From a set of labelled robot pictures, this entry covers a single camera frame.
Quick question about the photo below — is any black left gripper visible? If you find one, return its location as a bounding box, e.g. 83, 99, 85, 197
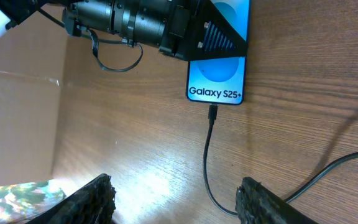
158, 0, 247, 61

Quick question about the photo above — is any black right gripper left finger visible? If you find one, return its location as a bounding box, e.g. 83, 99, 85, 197
28, 174, 116, 224

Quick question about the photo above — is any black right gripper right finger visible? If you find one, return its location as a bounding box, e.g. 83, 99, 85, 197
235, 177, 317, 224

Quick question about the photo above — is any blue Samsung smartphone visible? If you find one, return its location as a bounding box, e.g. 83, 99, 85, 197
186, 0, 251, 105

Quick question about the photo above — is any thin black charger cable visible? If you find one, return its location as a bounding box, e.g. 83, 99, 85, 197
202, 104, 358, 217

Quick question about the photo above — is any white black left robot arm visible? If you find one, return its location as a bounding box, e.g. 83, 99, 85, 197
0, 0, 248, 61

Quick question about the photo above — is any colourful patterned cloth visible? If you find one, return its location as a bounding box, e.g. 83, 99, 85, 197
0, 180, 67, 223

